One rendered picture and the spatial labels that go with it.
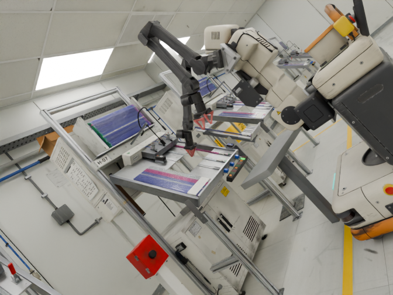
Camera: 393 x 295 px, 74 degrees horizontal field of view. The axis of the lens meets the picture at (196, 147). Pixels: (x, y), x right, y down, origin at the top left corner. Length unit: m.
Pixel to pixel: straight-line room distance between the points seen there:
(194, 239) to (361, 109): 1.23
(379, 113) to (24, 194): 3.21
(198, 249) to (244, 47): 1.26
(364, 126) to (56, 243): 2.93
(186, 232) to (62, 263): 1.72
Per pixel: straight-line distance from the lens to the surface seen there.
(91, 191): 2.21
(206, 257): 1.85
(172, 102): 3.16
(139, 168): 1.97
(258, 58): 1.47
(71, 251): 3.26
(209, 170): 1.84
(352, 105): 1.26
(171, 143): 2.18
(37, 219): 3.31
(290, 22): 9.29
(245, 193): 3.25
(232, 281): 1.95
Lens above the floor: 0.91
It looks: 2 degrees up
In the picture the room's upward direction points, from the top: 43 degrees counter-clockwise
